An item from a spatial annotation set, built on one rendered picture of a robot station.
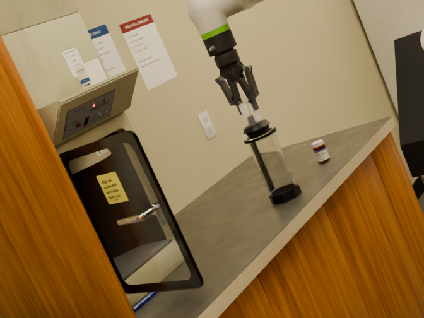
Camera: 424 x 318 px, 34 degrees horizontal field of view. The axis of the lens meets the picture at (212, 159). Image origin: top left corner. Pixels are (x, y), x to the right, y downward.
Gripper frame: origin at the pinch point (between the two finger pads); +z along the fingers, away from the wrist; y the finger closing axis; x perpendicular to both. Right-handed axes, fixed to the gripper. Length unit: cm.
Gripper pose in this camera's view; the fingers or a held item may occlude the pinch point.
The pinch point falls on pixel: (250, 112)
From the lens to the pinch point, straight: 219.4
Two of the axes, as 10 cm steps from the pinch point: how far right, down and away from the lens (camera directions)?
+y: 7.6, -2.3, -6.1
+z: 4.0, 9.0, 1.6
